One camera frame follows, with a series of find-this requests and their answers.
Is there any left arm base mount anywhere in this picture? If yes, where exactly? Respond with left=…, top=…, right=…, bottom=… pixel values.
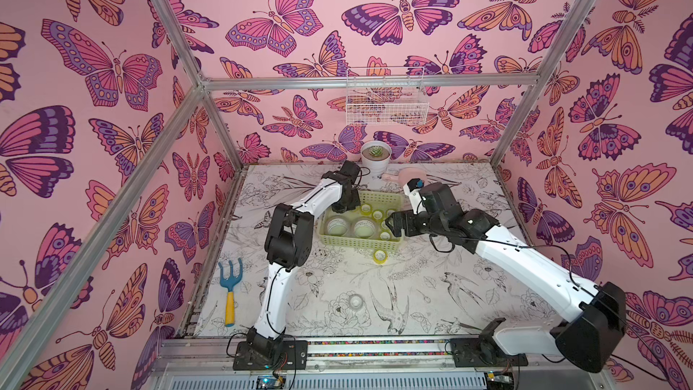
left=233, top=329, right=308, bottom=371

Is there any pink plastic scoop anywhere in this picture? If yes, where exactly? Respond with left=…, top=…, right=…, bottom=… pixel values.
left=381, top=167, right=429, bottom=191

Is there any white potted succulent plant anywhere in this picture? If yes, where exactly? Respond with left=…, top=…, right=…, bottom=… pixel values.
left=361, top=140, right=392, bottom=177

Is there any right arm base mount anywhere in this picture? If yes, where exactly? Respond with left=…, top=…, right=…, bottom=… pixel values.
left=448, top=318, right=529, bottom=368

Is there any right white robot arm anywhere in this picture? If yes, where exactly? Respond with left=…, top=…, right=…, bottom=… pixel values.
left=386, top=178, right=626, bottom=373

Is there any pale green storage basket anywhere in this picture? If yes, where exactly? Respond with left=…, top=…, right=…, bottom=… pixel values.
left=318, top=191, right=404, bottom=254

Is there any white wire wall basket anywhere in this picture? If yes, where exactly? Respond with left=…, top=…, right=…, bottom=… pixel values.
left=344, top=66, right=430, bottom=127

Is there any aluminium front rail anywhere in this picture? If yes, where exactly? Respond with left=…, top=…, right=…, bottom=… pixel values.
left=146, top=336, right=617, bottom=389

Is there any large transparent tape roll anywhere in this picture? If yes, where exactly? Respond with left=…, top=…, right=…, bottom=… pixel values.
left=352, top=218, right=378, bottom=239
left=325, top=216, right=351, bottom=237

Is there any small clear tape roll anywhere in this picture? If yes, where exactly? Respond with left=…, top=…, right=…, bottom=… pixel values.
left=348, top=294, right=365, bottom=311

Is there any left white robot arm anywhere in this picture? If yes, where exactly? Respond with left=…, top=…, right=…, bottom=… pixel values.
left=247, top=161, right=361, bottom=348

